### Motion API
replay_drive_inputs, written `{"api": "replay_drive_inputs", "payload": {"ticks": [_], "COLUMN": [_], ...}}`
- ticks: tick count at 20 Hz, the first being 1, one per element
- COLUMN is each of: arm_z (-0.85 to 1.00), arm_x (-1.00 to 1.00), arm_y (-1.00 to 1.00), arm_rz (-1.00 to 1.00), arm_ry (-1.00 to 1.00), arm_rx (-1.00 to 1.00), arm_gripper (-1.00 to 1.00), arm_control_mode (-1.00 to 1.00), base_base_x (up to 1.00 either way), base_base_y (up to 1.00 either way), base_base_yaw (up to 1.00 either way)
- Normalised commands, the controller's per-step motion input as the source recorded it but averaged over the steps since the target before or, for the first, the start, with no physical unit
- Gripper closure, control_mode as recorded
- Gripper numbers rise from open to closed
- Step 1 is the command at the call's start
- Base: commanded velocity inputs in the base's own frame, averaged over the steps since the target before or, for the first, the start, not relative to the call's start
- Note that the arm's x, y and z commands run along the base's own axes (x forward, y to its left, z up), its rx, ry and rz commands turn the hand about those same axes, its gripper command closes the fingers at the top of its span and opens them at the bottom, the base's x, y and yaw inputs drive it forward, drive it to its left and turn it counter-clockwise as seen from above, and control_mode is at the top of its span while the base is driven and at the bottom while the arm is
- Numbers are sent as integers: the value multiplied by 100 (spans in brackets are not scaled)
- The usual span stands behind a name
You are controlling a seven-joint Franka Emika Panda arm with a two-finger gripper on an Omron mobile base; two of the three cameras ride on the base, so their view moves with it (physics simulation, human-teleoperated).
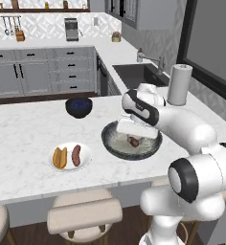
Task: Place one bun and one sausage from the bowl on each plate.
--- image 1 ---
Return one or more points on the dark blue bowl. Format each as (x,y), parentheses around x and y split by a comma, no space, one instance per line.
(79,107)

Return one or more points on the small potted plant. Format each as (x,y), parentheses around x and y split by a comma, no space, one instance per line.
(116,36)

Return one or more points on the reddish brown sausage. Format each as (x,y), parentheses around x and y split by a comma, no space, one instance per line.
(76,155)

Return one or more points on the white paper towel roll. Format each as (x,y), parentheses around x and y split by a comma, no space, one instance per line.
(180,84)

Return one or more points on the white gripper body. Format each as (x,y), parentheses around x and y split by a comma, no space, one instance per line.
(134,129)

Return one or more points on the wooden knife block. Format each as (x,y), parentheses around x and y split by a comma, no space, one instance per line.
(19,34)

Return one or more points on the white plate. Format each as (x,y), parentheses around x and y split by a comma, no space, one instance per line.
(85,153)

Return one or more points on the rail with hanging tools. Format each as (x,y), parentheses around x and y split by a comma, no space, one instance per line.
(11,24)

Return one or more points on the grey base cupboards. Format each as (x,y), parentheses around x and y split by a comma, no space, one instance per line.
(43,71)

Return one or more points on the black framed window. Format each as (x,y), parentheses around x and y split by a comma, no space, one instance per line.
(210,44)

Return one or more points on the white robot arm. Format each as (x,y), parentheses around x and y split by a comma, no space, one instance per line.
(188,127)

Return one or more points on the black dishwasher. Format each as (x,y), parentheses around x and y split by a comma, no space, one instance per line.
(102,76)

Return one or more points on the golden hot dog bun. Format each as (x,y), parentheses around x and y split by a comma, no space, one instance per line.
(60,157)

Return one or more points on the wooden wall shelf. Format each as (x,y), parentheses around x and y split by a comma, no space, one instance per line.
(38,6)

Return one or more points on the grey tap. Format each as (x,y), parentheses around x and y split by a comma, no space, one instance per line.
(154,61)

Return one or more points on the grey soap dispenser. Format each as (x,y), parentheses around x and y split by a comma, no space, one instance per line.
(139,55)

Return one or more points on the grey wall cupboards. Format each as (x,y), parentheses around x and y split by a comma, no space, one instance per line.
(140,12)

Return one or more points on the dark sink basin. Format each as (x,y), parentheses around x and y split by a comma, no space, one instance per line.
(138,74)

